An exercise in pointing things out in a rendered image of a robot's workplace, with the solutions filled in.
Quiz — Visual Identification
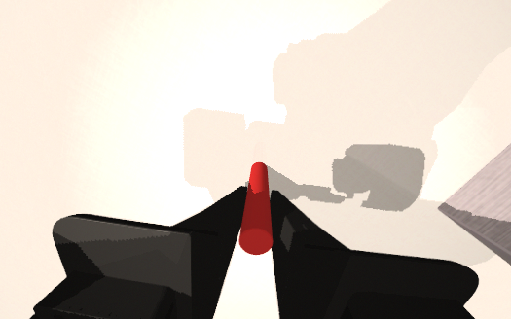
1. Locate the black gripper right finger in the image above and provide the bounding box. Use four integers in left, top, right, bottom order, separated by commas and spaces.
270, 190, 480, 319

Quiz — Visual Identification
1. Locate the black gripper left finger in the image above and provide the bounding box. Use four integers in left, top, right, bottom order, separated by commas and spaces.
53, 186, 247, 319

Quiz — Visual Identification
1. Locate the red peg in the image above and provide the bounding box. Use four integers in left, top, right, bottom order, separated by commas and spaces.
238, 162, 273, 255

